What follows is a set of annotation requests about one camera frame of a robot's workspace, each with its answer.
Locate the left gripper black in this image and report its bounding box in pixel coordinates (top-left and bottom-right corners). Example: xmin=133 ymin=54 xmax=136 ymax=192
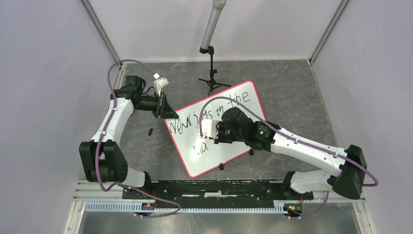
xmin=136 ymin=92 xmax=179 ymax=119

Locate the whiteboard with pink frame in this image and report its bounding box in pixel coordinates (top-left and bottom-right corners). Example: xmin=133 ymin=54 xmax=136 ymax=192
xmin=164 ymin=80 xmax=268 ymax=179

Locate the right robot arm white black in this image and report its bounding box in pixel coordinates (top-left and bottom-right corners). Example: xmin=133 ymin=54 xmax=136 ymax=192
xmin=201 ymin=107 xmax=367 ymax=200

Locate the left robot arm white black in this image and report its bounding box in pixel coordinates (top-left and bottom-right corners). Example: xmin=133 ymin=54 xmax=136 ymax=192
xmin=79 ymin=74 xmax=179 ymax=199

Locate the black microphone tripod stand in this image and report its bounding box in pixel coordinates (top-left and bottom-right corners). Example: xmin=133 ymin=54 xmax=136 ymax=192
xmin=198 ymin=46 xmax=231 ymax=96

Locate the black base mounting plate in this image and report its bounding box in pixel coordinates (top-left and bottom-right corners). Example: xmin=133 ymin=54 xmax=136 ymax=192
xmin=142 ymin=179 xmax=314 ymax=209

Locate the silver microphone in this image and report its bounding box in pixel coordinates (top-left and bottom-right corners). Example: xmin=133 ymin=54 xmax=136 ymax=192
xmin=199 ymin=0 xmax=227 ymax=54

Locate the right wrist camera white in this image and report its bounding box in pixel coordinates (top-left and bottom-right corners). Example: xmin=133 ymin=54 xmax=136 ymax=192
xmin=200 ymin=119 xmax=219 ymax=139

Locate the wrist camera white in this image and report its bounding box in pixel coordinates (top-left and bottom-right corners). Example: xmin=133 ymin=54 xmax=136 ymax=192
xmin=153 ymin=73 xmax=169 ymax=95
xmin=200 ymin=119 xmax=219 ymax=139

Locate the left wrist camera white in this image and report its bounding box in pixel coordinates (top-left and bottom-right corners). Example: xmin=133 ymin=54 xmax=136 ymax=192
xmin=153 ymin=73 xmax=169 ymax=95

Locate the slotted aluminium rail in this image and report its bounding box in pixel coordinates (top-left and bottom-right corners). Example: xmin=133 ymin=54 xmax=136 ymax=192
xmin=84 ymin=201 xmax=291 ymax=214

